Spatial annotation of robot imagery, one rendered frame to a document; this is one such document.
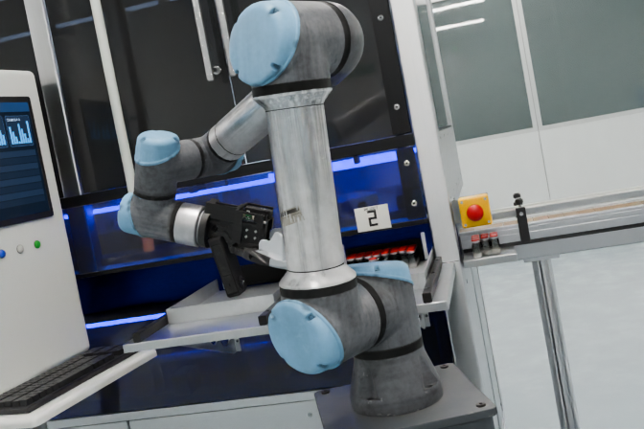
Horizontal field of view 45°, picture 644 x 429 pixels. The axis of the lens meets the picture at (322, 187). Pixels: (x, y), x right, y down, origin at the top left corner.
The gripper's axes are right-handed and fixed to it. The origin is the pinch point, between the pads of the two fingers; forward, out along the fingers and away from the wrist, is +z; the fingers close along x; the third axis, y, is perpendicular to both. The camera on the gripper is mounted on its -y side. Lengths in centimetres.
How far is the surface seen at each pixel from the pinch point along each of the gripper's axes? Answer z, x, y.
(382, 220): 8, 58, -5
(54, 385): -52, 10, -41
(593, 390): 98, 190, -94
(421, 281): 19.5, 30.7, -10.0
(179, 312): -33, 31, -28
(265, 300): -13.6, 30.9, -21.3
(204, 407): -31, 54, -64
